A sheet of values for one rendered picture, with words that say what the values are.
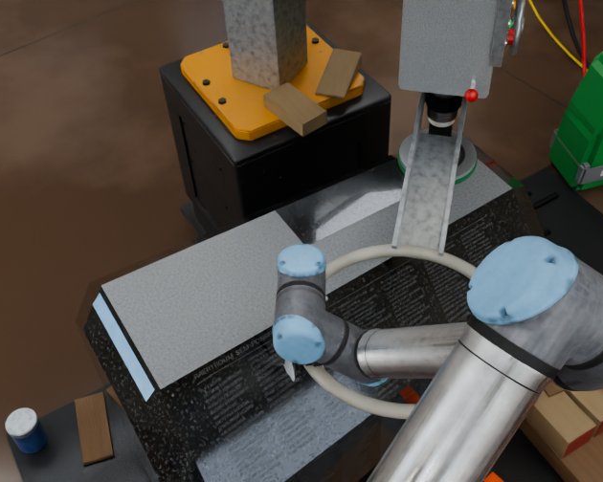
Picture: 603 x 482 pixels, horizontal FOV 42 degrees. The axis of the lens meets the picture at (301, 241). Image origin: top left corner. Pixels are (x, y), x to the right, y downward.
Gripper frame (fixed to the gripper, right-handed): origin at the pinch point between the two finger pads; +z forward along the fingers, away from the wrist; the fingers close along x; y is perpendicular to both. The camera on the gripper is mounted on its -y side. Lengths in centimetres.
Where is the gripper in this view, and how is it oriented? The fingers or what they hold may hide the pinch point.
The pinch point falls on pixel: (302, 366)
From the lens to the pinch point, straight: 173.1
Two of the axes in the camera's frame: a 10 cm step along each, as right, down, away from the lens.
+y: 2.7, 6.7, -6.9
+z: 0.2, 7.1, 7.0
